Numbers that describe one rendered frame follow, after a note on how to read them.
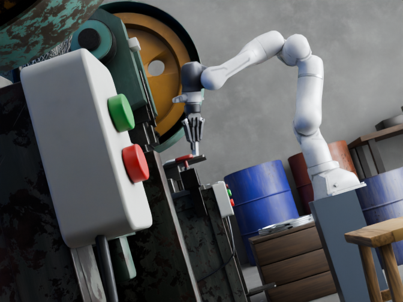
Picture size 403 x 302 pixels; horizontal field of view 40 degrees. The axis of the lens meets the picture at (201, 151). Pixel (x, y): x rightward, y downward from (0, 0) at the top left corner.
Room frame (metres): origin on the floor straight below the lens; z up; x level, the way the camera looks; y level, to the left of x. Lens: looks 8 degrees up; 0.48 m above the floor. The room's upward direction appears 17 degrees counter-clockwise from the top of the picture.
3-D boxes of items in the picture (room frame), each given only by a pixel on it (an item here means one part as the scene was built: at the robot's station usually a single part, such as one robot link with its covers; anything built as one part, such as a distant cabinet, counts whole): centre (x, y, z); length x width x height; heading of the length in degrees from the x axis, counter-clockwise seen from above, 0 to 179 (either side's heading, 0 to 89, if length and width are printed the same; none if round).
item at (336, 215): (2.38, -0.47, 0.23); 0.18 x 0.18 x 0.45; 87
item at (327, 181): (2.37, -0.51, 0.52); 0.22 x 0.19 x 0.14; 87
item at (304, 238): (2.90, -0.31, 0.18); 0.40 x 0.38 x 0.35; 91
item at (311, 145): (2.41, -0.47, 0.71); 0.18 x 0.11 x 0.25; 0
